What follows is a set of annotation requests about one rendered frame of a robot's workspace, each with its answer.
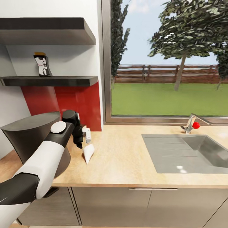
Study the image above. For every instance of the fixed window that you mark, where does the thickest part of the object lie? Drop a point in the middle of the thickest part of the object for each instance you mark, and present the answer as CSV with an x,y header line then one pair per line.
x,y
161,60

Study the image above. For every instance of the cabinet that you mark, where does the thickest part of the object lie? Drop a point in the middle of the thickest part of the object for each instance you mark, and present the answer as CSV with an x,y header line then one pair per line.
x,y
150,207

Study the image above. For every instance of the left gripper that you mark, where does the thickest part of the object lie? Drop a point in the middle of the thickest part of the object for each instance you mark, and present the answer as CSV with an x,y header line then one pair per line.
x,y
78,137

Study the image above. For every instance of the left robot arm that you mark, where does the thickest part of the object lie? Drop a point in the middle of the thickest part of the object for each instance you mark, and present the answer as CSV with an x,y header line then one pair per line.
x,y
34,179

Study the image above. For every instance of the coffee maker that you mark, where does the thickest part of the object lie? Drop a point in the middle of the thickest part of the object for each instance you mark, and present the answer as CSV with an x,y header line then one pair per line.
x,y
27,134

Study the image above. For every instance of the fridge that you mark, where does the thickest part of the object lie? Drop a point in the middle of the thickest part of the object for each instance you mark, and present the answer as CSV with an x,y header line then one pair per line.
x,y
13,106

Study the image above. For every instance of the bottle of coffee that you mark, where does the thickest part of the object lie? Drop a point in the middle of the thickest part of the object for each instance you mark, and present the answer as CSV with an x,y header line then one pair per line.
x,y
42,61

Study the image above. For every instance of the paper coffee filter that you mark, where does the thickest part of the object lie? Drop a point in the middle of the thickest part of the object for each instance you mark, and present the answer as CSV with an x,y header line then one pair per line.
x,y
88,151

